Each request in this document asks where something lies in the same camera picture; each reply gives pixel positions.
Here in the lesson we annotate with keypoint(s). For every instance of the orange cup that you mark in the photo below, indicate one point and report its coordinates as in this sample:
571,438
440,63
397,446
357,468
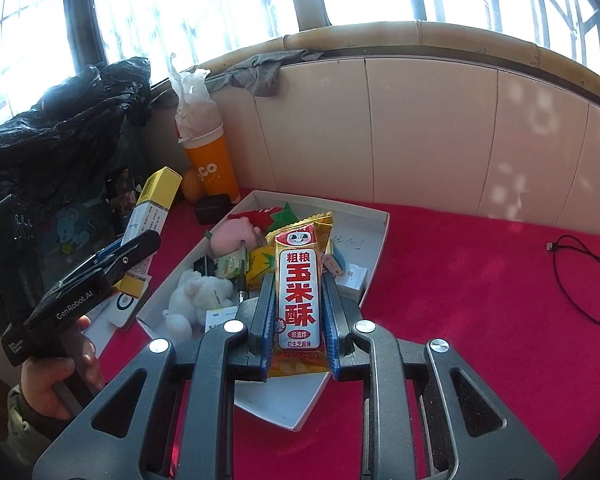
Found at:
212,170

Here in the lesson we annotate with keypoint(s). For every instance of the dark printed packet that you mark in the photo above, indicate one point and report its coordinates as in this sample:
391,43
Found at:
120,195

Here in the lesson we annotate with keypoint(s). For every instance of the cartoon mouse plastic bag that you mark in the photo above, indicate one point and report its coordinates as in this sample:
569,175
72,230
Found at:
70,230

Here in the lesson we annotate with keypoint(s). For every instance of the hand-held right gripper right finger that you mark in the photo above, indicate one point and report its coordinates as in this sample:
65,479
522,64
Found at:
330,330

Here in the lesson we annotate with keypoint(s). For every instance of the white plush toy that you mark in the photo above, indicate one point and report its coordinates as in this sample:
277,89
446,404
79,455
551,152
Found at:
195,295

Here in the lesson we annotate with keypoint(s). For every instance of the black plastic bag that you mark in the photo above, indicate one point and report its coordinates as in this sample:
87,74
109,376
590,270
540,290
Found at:
55,125

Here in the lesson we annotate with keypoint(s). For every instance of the red tablecloth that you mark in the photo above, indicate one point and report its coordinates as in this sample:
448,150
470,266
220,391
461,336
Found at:
480,310

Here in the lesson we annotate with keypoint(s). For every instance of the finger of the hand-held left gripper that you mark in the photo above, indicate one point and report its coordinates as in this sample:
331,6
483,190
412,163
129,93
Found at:
135,252
105,254

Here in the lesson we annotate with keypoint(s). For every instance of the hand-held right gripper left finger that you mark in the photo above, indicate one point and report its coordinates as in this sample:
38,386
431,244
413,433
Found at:
267,325

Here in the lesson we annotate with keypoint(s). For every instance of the crumpled white paper bag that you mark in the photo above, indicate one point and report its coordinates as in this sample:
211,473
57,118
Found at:
190,100

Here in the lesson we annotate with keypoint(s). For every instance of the person's left hand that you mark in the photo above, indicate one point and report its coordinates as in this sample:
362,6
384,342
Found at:
40,380

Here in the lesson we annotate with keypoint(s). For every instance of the person's left forearm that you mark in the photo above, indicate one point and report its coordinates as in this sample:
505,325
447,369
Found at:
25,430

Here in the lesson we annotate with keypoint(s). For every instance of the orange snack bar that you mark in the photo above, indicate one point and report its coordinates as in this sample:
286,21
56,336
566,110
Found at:
300,300

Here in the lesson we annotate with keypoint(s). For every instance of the grey cloth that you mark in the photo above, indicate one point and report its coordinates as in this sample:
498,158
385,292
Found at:
265,72

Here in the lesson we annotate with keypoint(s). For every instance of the black silver pen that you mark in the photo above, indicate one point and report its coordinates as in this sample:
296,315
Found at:
242,270

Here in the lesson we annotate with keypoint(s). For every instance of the green snack packet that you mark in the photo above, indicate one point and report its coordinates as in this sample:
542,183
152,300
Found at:
228,265

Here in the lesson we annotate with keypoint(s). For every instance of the yellow white box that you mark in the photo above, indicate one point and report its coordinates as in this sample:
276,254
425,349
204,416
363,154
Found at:
152,210

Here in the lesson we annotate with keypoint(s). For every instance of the white printed box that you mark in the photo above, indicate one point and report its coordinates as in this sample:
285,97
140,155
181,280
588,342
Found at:
125,310

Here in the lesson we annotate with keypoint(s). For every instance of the orange fruit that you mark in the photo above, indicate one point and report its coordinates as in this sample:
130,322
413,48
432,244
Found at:
192,187

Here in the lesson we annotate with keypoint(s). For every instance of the pink plush toy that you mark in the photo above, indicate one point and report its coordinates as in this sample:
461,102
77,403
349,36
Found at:
230,235

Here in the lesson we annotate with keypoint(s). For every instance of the small black box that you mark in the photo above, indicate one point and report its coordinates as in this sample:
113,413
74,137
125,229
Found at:
212,208

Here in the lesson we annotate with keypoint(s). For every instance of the white cardboard tray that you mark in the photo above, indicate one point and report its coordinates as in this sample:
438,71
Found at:
360,230

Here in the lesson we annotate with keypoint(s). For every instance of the red plush toy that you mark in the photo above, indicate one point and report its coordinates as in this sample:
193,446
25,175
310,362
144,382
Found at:
262,217

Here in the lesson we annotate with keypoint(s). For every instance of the window with metal grille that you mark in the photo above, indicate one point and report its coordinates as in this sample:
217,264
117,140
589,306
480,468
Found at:
205,5

